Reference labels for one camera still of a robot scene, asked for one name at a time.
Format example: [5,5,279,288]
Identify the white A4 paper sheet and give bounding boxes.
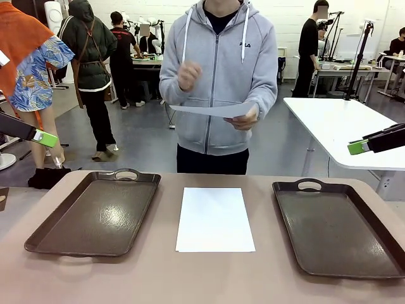
[170,101,258,120]
[175,187,256,253]

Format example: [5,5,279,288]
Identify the person's left forearm grey sleeve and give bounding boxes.
[246,79,279,121]

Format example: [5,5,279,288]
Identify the person's right forearm grey sleeve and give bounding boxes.
[159,71,190,105]

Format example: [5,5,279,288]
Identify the person's left hand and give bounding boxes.
[223,103,261,131]

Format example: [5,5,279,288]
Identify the person's right hand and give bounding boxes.
[177,60,203,93]

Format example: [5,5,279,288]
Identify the white rounded table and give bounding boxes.
[283,96,405,178]

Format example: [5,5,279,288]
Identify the white round stand base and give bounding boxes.
[0,153,17,172]

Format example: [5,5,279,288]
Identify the brown wooden board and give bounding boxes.
[0,186,10,213]

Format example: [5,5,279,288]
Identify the black tripod pole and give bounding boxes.
[342,19,377,102]

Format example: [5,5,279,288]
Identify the long grey background table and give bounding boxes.
[311,61,392,98]

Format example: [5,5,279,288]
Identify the brown plastic serving tray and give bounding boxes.
[271,178,405,280]
[24,168,161,263]

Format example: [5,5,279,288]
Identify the seated person in black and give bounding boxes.
[388,27,405,60]
[138,23,159,54]

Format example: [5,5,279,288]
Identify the person in dark green jacket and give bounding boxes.
[58,0,118,162]

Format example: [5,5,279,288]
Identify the standing person in black clothes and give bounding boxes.
[290,0,330,99]

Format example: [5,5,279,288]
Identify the person in black t-shirt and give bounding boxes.
[109,11,147,110]

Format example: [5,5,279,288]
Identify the cluttered background workbench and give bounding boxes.
[131,53,164,102]

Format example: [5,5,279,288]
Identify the person in grey hoodie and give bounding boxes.
[159,0,279,175]

